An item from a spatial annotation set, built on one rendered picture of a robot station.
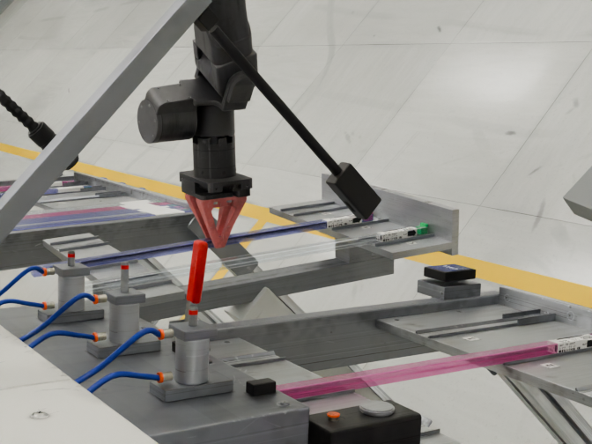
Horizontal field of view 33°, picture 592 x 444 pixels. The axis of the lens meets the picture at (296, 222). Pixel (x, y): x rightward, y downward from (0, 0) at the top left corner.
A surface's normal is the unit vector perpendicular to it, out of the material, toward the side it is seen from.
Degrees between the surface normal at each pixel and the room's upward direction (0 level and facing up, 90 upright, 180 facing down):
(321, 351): 90
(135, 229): 90
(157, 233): 90
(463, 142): 0
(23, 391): 47
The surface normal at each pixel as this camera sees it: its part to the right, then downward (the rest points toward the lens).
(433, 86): -0.59, -0.63
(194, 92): 0.28, -0.76
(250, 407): 0.04, -0.99
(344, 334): 0.54, 0.14
